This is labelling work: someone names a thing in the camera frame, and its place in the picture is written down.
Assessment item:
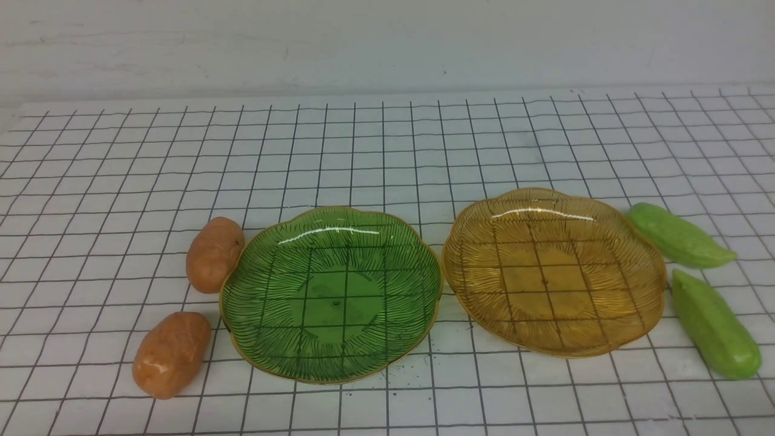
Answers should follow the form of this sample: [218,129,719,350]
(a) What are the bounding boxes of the brown potato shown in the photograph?
[186,216,245,294]
[132,311,211,400]

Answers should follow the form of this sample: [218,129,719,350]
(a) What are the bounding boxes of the green cucumber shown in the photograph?
[625,202,738,269]
[671,269,763,379]

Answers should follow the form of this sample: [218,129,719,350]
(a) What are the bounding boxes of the green glass plate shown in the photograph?
[219,206,444,385]

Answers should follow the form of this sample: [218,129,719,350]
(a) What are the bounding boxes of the amber glass plate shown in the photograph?
[441,187,667,358]

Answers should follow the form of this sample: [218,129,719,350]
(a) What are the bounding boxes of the white grid table mat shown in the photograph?
[1,86,773,435]

